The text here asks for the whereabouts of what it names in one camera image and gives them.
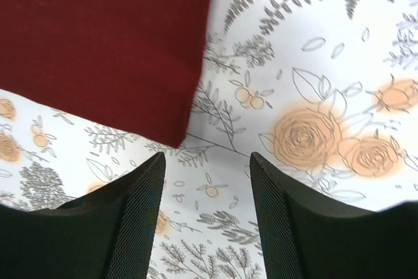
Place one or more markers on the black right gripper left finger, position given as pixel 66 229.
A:
pixel 107 233

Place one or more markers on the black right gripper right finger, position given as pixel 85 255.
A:
pixel 305 234

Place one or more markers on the dark red t-shirt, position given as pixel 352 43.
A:
pixel 129 64

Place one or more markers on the floral patterned table mat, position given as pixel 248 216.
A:
pixel 325 90

